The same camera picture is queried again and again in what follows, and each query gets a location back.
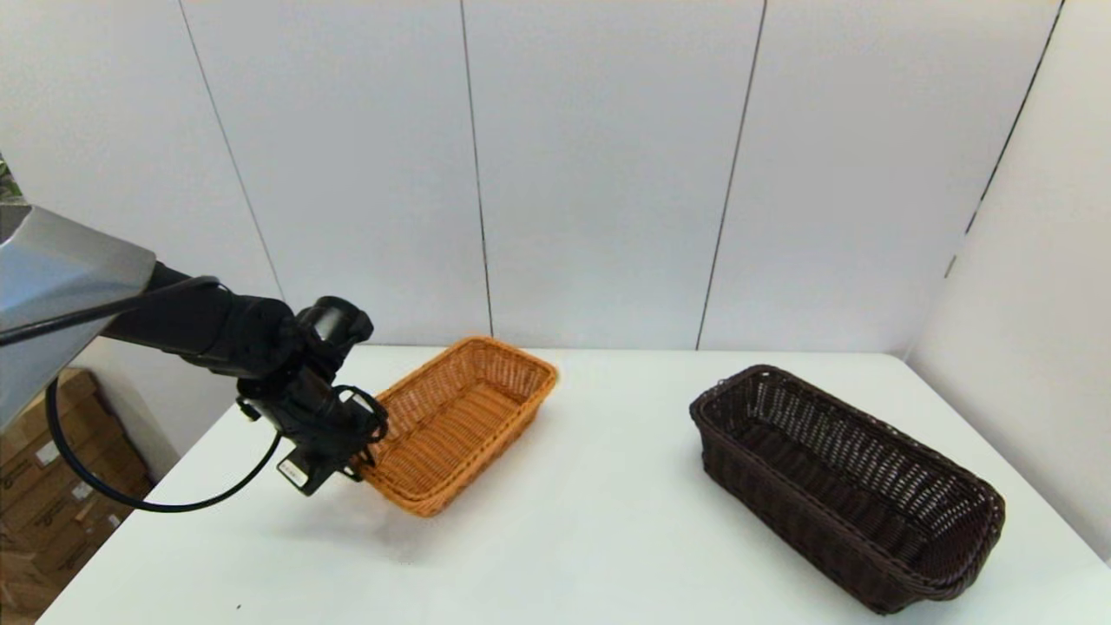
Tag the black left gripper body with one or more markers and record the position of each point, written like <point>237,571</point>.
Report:
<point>312,417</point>

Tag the orange wicker basket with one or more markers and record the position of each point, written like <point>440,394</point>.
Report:
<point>460,425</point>

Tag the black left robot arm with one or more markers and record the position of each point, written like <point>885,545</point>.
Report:
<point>208,330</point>

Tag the dark brown wicker basket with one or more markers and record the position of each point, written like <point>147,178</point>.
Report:
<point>833,486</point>

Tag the brown cardboard box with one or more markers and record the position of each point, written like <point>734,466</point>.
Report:
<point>35,512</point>
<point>87,542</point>
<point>17,599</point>
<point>87,434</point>

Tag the black labelled wrist camera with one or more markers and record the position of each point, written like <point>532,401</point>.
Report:
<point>317,473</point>

